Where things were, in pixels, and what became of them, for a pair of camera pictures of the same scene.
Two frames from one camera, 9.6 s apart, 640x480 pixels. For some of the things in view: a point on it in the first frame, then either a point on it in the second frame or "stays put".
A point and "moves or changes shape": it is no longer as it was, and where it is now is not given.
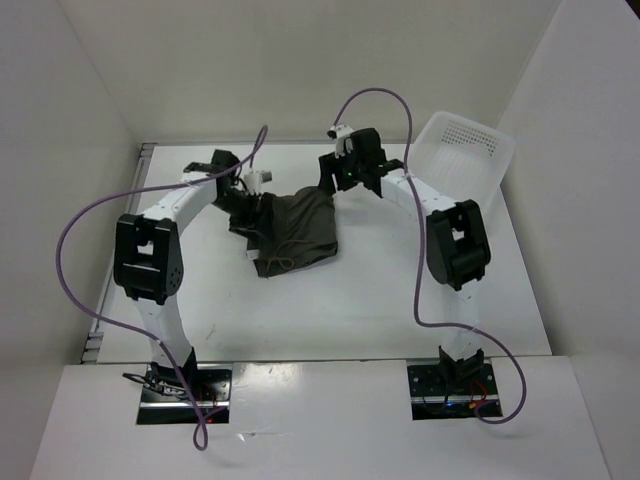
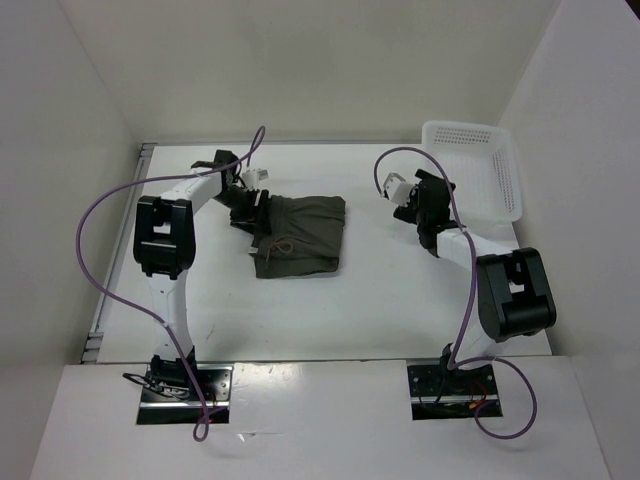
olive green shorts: (289, 229) moves or changes shape
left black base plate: (165, 400) stays put
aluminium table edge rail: (117, 256) stays put
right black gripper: (329, 165) -> (407, 212)
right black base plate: (453, 391) stays put
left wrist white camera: (255, 179) stays put
